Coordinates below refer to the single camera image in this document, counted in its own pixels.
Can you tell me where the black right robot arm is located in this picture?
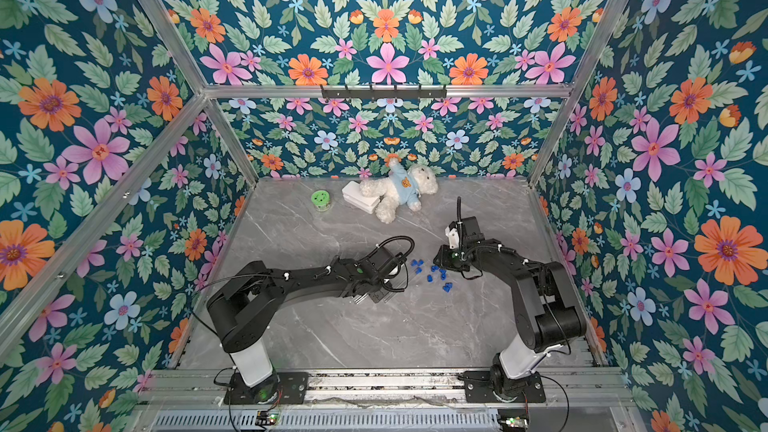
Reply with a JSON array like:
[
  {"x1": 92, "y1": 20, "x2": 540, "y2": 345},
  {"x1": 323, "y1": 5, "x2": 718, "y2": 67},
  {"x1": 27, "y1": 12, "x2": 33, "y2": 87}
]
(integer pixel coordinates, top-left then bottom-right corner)
[{"x1": 434, "y1": 217, "x2": 587, "y2": 401}]

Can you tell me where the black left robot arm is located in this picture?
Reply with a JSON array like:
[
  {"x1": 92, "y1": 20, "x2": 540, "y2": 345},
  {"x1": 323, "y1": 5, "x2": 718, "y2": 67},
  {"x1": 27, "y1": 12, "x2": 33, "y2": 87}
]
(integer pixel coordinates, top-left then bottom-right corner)
[{"x1": 206, "y1": 236, "x2": 415, "y2": 390}]

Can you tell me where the white teddy bear blue hoodie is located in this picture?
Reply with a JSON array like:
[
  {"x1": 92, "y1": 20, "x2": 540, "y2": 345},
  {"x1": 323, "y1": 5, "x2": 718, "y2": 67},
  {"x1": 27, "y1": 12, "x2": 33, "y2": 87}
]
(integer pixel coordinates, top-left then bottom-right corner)
[{"x1": 360, "y1": 159, "x2": 439, "y2": 224}]

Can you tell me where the white box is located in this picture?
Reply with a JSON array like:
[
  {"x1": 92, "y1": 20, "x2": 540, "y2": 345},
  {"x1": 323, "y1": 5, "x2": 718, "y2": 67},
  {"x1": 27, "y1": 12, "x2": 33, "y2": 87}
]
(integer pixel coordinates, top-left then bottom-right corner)
[{"x1": 342, "y1": 181, "x2": 380, "y2": 214}]

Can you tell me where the green lidded small jar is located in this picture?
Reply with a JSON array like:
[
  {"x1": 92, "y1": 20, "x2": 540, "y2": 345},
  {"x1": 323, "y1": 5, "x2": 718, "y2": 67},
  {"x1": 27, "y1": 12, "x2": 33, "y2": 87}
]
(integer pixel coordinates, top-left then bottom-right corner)
[{"x1": 310, "y1": 190, "x2": 331, "y2": 211}]

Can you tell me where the black hook rail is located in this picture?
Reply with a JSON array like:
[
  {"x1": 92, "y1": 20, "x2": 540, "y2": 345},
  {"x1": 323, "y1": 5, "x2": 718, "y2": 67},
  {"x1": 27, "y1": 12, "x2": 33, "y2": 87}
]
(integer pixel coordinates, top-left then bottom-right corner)
[{"x1": 320, "y1": 85, "x2": 448, "y2": 101}]

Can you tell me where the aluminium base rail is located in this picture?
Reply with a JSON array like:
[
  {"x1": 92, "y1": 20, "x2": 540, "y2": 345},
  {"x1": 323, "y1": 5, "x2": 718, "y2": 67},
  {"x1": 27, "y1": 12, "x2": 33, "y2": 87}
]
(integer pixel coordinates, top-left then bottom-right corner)
[{"x1": 138, "y1": 367, "x2": 634, "y2": 407}]

